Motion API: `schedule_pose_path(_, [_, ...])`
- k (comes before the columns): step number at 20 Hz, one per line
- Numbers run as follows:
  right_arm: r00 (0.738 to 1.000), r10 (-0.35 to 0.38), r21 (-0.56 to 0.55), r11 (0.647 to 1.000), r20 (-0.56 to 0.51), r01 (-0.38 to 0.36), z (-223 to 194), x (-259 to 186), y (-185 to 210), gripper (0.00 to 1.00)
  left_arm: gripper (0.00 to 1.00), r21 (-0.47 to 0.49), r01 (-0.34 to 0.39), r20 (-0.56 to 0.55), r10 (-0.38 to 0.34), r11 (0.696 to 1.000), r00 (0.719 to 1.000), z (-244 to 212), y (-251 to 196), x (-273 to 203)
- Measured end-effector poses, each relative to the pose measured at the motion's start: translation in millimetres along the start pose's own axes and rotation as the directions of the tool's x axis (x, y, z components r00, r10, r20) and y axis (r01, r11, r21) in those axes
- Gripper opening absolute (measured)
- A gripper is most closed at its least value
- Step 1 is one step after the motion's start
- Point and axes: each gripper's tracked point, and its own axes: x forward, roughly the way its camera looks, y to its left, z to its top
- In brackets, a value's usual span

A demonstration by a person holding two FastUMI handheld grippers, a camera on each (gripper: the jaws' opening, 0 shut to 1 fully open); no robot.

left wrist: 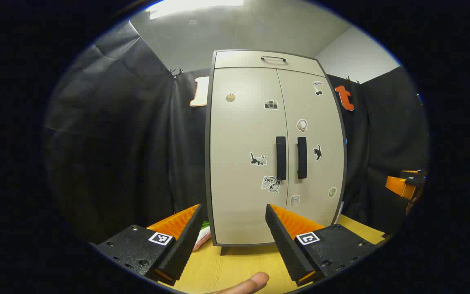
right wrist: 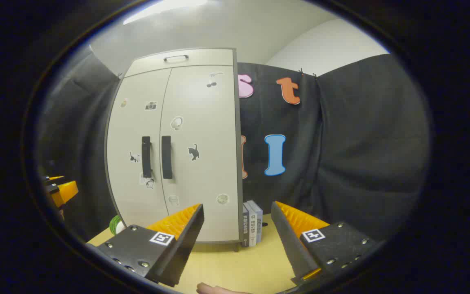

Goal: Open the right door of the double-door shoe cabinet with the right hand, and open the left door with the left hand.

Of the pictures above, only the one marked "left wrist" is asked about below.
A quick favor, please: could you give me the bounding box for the black backdrop cloth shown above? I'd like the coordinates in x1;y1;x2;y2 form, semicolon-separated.
43;20;429;245

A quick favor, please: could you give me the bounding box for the grey cabinet door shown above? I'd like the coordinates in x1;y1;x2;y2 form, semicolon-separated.
210;67;288;245
277;69;345;227

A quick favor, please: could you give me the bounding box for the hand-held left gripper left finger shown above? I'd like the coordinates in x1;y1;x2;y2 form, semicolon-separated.
95;204;204;287

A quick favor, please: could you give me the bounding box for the ceiling light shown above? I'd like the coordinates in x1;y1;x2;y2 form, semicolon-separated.
149;0;244;20

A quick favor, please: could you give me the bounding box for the grey double-door shoe cabinet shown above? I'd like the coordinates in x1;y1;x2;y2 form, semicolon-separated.
204;50;348;256

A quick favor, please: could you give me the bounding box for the watermelon plush toy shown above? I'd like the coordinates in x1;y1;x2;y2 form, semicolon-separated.
192;222;212;252

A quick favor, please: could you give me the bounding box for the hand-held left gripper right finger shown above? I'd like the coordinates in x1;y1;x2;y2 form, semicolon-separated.
265;203;382;287

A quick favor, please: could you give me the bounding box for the grey cabinet drawer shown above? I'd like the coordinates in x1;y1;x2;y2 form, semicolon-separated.
214;51;326;77

